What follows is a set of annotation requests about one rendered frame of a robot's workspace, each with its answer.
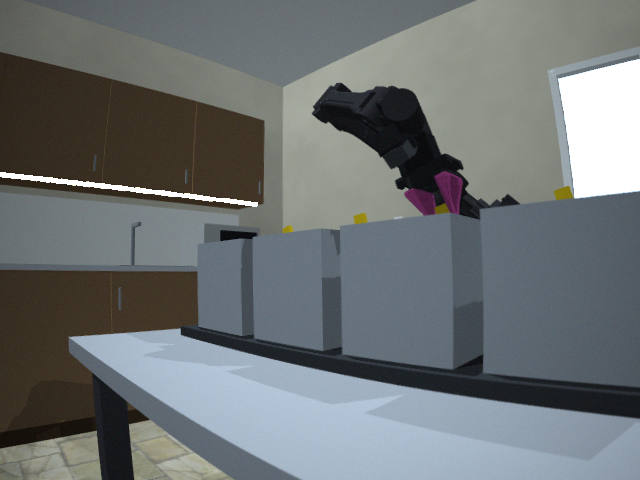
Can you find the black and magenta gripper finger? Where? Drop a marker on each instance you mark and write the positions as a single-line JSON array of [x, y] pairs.
[[422, 200], [443, 181]]

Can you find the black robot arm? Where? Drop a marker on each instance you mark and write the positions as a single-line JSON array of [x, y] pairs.
[[397, 142]]

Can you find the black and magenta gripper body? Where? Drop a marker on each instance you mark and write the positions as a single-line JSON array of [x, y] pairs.
[[424, 175]]

